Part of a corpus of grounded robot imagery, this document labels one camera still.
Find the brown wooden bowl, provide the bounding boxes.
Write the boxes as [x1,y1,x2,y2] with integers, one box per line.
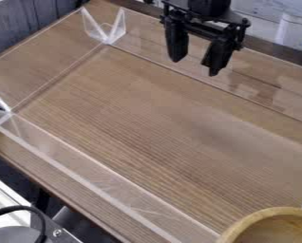
[216,207,302,243]

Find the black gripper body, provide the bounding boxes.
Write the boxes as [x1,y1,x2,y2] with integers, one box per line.
[162,0,252,49]

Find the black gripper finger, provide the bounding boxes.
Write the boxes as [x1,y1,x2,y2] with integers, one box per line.
[163,17,189,63]
[202,38,234,77]

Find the white container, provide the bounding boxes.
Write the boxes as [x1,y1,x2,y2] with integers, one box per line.
[276,12,302,50]

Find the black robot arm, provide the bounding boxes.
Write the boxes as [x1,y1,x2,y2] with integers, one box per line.
[161,0,252,76]

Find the grey metal bracket with screw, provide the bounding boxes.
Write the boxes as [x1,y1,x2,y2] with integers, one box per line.
[35,207,85,243]

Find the clear acrylic table barrier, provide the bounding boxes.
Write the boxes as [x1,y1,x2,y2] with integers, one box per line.
[0,6,302,243]

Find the black cable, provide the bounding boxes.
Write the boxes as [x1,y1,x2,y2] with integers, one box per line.
[0,205,48,243]

